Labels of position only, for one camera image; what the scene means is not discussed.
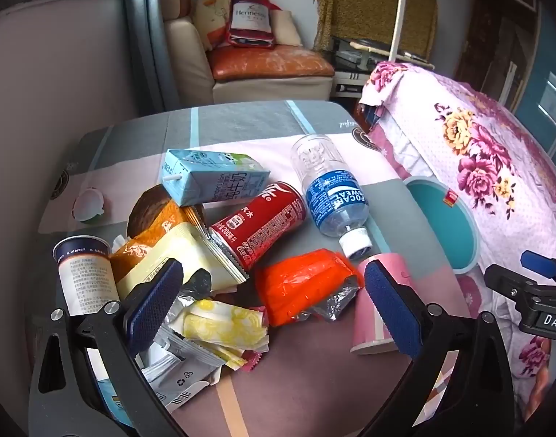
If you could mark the teal door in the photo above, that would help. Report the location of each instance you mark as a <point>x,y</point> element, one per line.
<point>553,95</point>

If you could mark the white medicine box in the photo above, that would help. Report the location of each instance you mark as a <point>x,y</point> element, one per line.
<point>107,391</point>

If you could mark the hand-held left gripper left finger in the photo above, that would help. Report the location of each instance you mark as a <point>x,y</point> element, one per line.
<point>155,300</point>

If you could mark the teal trash bin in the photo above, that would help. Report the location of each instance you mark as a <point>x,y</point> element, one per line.
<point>441,223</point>

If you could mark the pink floral bedspread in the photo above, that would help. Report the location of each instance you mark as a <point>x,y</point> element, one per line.
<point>464,145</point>

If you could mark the white pole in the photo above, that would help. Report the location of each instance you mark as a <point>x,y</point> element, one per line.
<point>398,18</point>

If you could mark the pale yellow wrapper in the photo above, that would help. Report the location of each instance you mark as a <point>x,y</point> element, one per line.
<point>187,250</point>

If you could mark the orange seat cushion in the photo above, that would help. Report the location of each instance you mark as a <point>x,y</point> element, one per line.
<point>269,61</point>

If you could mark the red cola can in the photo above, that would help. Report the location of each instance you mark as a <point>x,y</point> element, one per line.
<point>260,225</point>

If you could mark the pink paper cup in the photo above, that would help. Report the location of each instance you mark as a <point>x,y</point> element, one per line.
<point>369,327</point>

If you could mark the orange snack bag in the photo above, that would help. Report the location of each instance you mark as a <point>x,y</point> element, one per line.
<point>173,225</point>

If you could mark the brown snack packet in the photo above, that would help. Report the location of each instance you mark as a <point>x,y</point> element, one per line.
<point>144,209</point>

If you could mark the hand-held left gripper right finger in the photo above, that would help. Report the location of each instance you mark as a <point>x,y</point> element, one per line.
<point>391,309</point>

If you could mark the white eggshell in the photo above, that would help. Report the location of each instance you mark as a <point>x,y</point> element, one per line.
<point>89,202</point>

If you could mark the leopard print cloth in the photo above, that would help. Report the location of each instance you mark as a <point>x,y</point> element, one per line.
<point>364,4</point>

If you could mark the wooden cabinet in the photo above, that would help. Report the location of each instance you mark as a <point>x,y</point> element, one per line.
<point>501,41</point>

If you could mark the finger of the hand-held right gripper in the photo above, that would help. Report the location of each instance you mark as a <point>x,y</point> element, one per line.
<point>510,284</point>
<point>537,261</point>

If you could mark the blue milk carton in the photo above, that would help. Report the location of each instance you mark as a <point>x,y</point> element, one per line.
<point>214,177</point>

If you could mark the silver white wrapper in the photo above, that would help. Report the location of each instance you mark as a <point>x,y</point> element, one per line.
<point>187,364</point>

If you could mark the yellow cartoon pillow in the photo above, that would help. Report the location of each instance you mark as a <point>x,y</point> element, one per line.
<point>212,13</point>

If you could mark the yellow printed wrapper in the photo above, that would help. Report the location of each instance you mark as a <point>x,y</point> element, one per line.
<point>228,327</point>

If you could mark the beige pillow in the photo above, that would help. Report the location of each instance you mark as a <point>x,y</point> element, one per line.
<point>287,27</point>

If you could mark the white cup with dark rim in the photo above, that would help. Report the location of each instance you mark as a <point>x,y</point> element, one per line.
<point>84,277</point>

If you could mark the orange foil wrapper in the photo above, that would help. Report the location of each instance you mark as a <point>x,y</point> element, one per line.
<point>300,286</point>

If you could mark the grey pink checked tablecloth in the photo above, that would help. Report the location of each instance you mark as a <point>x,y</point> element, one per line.
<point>241,123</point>

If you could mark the cream leather sofa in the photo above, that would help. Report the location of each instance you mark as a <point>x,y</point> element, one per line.
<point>269,86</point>

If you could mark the bottle shaped pillow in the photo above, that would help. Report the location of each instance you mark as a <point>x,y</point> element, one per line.
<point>250,18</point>

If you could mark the clear bottle with blue label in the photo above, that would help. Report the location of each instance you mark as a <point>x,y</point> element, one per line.
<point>332,195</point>

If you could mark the red snack wrapper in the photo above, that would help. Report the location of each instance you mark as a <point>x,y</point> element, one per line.
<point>250,361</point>

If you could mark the black audio equipment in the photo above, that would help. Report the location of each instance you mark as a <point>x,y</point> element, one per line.
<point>350,61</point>

